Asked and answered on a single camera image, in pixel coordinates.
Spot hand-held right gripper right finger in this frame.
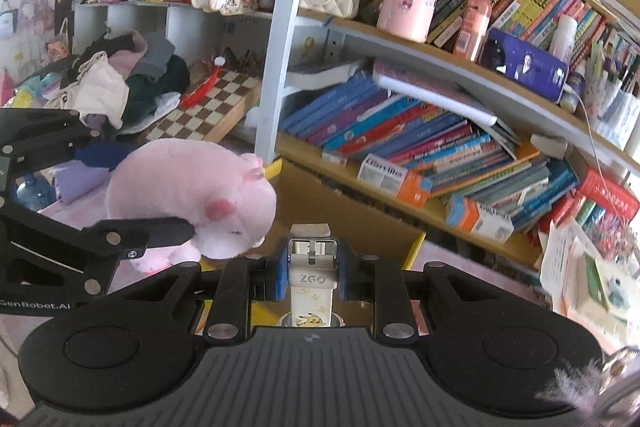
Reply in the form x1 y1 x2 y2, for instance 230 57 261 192
340 256 531 346

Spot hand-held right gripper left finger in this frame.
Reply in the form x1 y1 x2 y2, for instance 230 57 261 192
95 256 290 346

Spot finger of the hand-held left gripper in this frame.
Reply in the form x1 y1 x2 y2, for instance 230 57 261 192
0 199 196 297
0 108 103 188

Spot white watch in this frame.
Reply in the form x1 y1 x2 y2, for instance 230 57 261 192
280 223 346 330

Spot pink plush toy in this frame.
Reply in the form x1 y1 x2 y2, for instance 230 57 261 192
105 138 278 275

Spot yellow cardboard box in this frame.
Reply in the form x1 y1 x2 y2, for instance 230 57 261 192
197 157 428 338

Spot pink checked desktop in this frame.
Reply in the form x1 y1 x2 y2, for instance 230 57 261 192
0 197 556 427

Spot purple cloth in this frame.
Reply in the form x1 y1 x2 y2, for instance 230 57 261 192
52 159 113 205

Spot blue water jug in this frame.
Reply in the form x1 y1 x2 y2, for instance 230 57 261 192
15 172 56 212

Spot pile of clothes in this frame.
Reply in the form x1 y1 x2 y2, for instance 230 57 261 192
45 29 191 138

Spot orange white small box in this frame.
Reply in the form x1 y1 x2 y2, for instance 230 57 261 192
357 153 433 208

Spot wooden chessboard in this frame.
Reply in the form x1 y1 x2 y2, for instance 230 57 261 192
145 67 263 142

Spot orange blue small box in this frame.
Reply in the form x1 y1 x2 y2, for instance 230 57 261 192
445 194 516 243

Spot red tassel ornament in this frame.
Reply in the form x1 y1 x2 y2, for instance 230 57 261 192
180 54 226 108

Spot side shelf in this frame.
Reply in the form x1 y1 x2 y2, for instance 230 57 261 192
75 0 273 58

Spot row of colourful books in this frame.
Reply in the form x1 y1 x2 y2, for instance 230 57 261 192
279 72 581 233

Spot white open book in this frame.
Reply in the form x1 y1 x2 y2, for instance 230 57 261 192
287 59 368 90

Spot white bookshelf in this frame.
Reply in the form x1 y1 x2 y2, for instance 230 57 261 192
255 0 640 278

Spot pile of papers and books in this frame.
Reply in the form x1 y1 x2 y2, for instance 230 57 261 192
537 217 640 338

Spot purple fluffy charm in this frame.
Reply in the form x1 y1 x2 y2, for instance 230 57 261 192
535 347 640 427

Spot red box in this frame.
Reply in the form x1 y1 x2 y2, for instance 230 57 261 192
575 167 640 233

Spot purple box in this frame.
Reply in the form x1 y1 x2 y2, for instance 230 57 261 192
482 28 571 104

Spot pink bottle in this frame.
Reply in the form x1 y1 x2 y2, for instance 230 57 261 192
454 0 493 60

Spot white pen holders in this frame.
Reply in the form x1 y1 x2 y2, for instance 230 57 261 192
585 42 640 150

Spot small white bottle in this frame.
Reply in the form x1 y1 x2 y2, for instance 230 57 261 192
550 14 578 62

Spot row of upright books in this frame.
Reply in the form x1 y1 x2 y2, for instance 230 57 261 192
430 0 640 72

